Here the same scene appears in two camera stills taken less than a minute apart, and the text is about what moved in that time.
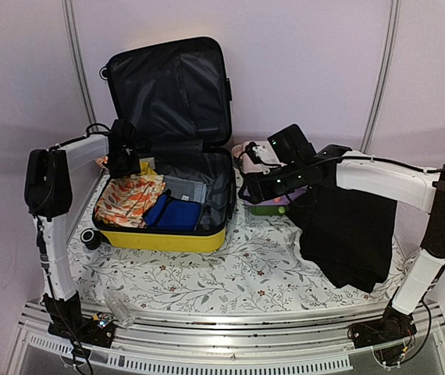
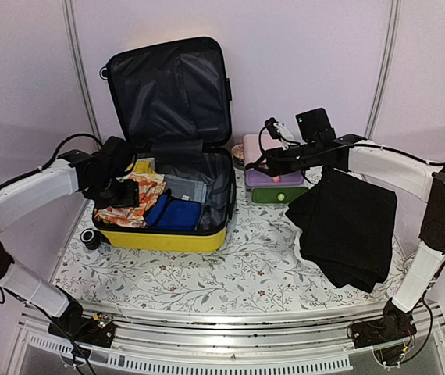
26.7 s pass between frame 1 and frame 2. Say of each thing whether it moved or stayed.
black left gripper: moved
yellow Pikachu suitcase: stayed
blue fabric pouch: stayed
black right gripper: moved
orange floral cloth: stayed
